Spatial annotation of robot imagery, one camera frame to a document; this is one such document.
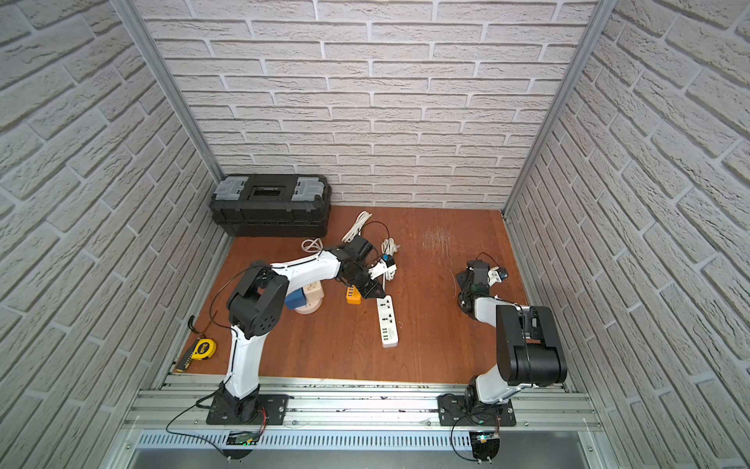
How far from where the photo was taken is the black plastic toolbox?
1.00 metres

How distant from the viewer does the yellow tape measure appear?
811 mm

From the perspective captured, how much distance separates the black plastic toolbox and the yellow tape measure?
0.40 meters
